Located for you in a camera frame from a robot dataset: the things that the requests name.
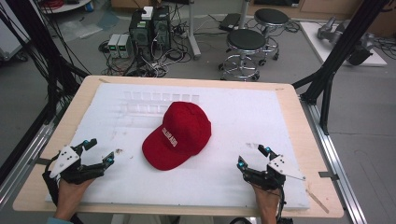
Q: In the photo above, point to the black computer tower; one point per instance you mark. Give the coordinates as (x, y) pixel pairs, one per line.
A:
(140, 34)
(162, 28)

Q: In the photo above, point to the black metal frame post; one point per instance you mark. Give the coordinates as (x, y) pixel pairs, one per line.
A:
(342, 46)

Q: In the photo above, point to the white round table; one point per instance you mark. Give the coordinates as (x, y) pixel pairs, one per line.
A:
(67, 6)

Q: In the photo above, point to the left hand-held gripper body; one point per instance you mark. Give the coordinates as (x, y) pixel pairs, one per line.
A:
(67, 158)

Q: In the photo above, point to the white foam board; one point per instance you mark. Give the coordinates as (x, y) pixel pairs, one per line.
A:
(236, 124)

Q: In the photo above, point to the light blue sleeve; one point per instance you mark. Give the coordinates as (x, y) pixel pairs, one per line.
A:
(59, 221)

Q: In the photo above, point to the grey power supply unit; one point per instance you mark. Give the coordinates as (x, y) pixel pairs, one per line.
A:
(113, 45)
(125, 46)

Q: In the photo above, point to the black flat case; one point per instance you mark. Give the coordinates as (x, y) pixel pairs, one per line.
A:
(230, 21)

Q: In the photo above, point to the white floor board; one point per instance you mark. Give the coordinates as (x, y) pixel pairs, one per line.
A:
(314, 40)

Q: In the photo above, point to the white power adapter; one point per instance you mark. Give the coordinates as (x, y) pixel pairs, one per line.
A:
(147, 13)

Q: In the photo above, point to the aluminium table rail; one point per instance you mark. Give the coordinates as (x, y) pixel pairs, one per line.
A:
(336, 161)
(28, 155)

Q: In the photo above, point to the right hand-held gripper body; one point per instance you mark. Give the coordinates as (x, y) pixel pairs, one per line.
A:
(281, 165)

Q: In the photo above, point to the grey stand leg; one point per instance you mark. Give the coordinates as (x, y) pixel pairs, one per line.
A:
(193, 37)

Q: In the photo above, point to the grey tape strip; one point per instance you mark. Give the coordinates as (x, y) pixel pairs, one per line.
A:
(328, 175)
(43, 161)

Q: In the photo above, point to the person's left hand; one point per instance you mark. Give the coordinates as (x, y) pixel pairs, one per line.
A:
(70, 194)

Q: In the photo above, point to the person's right hand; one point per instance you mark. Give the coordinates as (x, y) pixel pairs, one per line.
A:
(267, 202)

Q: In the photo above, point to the red baseball cap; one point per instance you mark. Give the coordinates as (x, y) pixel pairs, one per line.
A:
(183, 130)

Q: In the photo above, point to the black round stool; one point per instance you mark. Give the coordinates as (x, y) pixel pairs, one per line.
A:
(271, 16)
(246, 39)

